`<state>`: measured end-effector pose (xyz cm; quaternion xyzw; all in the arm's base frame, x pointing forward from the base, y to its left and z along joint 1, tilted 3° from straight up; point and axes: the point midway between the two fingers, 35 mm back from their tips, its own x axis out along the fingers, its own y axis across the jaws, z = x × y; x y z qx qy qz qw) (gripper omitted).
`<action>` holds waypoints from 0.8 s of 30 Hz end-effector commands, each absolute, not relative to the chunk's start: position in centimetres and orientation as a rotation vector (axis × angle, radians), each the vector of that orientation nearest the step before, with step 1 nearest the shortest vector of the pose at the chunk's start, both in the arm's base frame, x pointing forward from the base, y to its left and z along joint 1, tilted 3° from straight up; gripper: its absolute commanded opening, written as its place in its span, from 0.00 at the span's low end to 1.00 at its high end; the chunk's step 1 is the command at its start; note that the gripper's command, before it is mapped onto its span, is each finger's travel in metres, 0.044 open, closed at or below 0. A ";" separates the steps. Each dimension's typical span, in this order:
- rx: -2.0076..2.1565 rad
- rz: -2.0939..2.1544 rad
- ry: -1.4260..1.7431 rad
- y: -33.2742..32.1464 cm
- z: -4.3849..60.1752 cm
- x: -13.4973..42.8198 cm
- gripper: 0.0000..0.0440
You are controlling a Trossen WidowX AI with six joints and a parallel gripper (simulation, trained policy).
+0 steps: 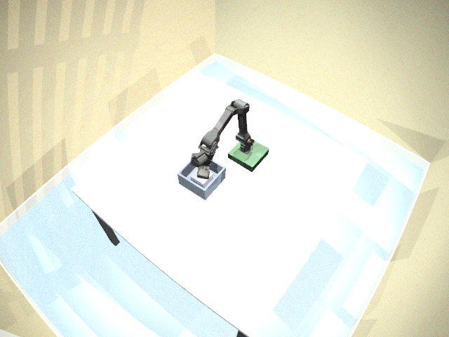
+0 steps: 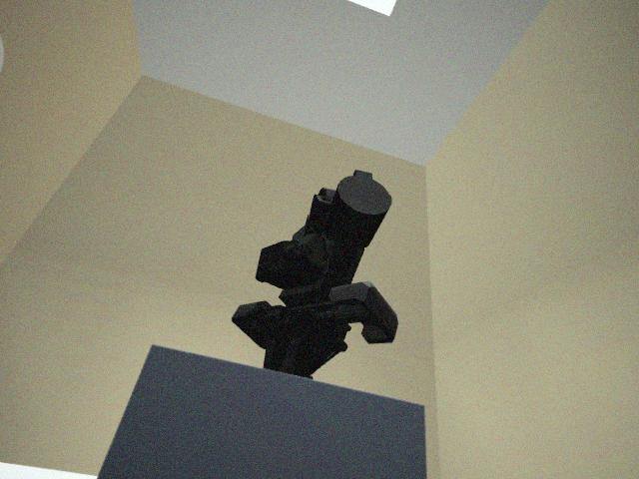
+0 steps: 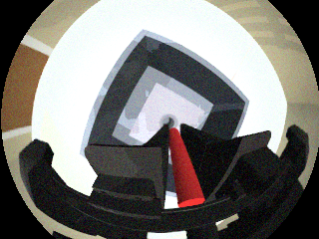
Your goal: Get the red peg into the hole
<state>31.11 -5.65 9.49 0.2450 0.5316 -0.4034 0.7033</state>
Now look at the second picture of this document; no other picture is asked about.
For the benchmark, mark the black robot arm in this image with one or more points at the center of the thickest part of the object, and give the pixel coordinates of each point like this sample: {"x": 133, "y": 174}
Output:
{"x": 341, "y": 222}

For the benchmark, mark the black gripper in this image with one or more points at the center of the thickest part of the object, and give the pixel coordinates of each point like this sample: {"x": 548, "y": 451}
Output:
{"x": 307, "y": 333}

